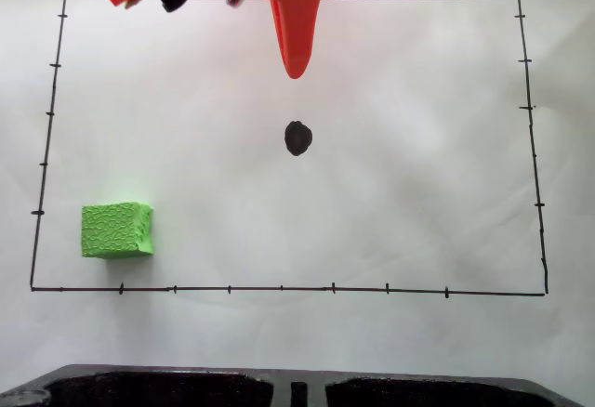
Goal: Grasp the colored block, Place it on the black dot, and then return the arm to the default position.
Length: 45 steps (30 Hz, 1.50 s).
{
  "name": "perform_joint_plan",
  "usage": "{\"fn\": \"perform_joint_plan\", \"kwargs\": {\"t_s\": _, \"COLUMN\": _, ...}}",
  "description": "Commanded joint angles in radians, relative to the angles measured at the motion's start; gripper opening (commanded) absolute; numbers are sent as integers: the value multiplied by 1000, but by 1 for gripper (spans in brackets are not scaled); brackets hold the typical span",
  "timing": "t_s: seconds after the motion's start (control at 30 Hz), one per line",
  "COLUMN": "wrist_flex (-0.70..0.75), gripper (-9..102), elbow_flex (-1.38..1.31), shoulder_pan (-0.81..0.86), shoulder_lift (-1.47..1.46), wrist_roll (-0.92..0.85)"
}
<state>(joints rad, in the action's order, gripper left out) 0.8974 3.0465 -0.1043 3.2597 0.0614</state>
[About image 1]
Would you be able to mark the green foam block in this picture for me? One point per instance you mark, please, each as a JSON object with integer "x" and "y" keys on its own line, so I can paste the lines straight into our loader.
{"x": 114, "y": 230}

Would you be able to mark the black dot mark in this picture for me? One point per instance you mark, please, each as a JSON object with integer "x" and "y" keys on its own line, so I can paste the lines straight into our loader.
{"x": 297, "y": 137}

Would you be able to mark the black foam tray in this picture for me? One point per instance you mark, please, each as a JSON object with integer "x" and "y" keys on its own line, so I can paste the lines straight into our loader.
{"x": 297, "y": 376}

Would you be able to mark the white paper sheet drawn frame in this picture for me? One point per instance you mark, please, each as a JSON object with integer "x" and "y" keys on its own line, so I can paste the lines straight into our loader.
{"x": 372, "y": 193}

